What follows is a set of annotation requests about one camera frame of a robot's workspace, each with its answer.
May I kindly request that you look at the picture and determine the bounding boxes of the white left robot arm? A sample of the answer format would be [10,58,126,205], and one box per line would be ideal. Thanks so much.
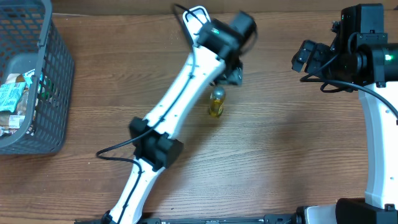
[96,4,258,224]

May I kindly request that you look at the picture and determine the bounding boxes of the grey plastic mesh basket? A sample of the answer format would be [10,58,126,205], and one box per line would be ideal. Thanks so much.
[1,0,75,154]

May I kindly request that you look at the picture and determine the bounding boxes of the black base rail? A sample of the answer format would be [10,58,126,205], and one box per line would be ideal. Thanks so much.
[74,213,299,224]

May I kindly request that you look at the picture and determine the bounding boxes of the white barcode scanner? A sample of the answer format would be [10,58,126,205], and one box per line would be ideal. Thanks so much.
[183,6,210,43]

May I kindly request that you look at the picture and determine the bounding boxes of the yellow oil bottle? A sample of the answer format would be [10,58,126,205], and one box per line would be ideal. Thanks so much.
[208,86,226,118]

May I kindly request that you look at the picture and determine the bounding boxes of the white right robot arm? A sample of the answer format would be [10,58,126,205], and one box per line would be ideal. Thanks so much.
[290,3,397,223]

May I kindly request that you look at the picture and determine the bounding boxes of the snack packets in basket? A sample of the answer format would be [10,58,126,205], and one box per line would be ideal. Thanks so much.
[1,69,35,136]

